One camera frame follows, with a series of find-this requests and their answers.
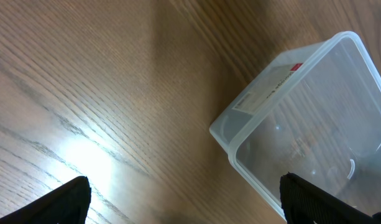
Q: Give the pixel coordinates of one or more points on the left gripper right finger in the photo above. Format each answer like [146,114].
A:
[304,203]

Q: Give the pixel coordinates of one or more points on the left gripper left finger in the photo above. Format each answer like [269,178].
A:
[67,204]

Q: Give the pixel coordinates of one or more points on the clear plastic storage container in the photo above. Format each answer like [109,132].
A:
[314,111]

